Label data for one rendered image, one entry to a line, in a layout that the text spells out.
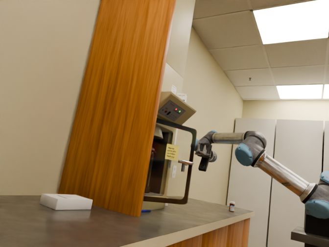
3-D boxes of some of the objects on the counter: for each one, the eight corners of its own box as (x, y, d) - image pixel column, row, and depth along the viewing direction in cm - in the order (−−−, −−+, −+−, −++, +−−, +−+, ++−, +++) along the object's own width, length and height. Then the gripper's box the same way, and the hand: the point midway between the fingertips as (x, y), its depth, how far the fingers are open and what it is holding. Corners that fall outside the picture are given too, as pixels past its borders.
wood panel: (57, 195, 130) (110, -43, 156) (61, 195, 133) (114, -39, 159) (136, 217, 106) (184, -70, 132) (140, 216, 108) (187, -64, 134)
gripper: (201, 145, 166) (193, 138, 147) (216, 147, 163) (208, 141, 144) (199, 158, 165) (190, 153, 146) (213, 160, 161) (205, 156, 142)
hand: (199, 153), depth 145 cm, fingers closed
